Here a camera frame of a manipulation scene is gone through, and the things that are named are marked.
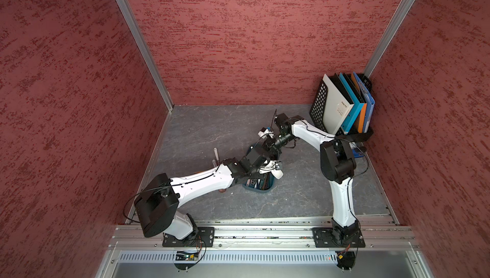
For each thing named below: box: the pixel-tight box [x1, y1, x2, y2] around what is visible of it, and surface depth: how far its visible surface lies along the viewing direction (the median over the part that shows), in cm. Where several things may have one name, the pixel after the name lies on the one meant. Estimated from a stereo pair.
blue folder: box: [352, 72, 376, 134], surface depth 89 cm
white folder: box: [322, 73, 355, 136], surface depth 91 cm
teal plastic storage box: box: [242, 171, 275, 192], surface depth 89 cm
